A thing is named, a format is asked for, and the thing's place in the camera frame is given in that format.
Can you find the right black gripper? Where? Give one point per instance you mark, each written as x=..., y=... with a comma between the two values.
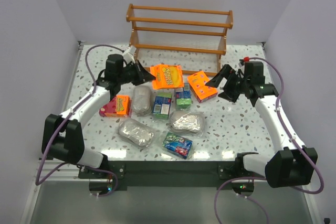
x=231, y=85

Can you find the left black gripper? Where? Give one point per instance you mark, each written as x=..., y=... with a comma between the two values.
x=137, y=72

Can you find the orange Scrub Daddy box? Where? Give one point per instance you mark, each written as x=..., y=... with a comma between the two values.
x=167, y=76

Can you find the orange Scrub Mommy box back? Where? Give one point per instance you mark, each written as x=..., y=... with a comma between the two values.
x=197, y=82

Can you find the orange pink Scrub Mommy box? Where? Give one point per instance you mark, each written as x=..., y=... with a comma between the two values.
x=119, y=106

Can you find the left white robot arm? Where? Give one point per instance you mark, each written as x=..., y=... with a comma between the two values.
x=63, y=137

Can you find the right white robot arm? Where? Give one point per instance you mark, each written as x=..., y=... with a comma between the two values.
x=293, y=162

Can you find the wooden three-tier shelf rack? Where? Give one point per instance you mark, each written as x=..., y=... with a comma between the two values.
x=194, y=31

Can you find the silver scourer pack upper left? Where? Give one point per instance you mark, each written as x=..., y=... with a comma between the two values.
x=142, y=100

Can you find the silver scourer pack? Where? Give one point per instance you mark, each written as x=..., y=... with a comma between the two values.
x=192, y=123
x=142, y=100
x=137, y=133

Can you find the blue green sponge pack left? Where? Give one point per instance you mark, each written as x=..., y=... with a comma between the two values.
x=162, y=105

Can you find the blue green sponge pack right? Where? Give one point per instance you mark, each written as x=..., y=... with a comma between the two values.
x=183, y=97

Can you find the silver scourer pack lower left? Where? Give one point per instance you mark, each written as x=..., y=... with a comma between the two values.
x=137, y=133

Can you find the silver scourer pack right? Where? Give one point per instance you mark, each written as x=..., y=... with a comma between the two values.
x=192, y=123

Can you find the blue green colourful sponge pack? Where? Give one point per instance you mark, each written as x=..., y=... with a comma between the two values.
x=177, y=145

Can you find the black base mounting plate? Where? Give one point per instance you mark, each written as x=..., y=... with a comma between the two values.
x=175, y=173

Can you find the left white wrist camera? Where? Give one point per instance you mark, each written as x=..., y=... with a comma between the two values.
x=129, y=53

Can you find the left aluminium rail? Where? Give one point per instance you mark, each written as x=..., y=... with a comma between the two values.
x=55, y=170

